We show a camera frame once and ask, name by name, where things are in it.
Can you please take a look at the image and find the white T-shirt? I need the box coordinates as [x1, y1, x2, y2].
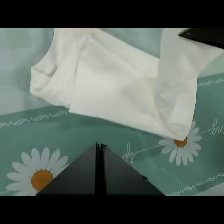
[29, 27, 224, 141]

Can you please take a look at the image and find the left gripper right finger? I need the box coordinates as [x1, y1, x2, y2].
[102, 143, 166, 197]

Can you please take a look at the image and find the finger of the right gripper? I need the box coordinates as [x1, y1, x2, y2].
[178, 27, 224, 51]

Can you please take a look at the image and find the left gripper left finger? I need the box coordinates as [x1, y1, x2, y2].
[35, 143, 98, 197]

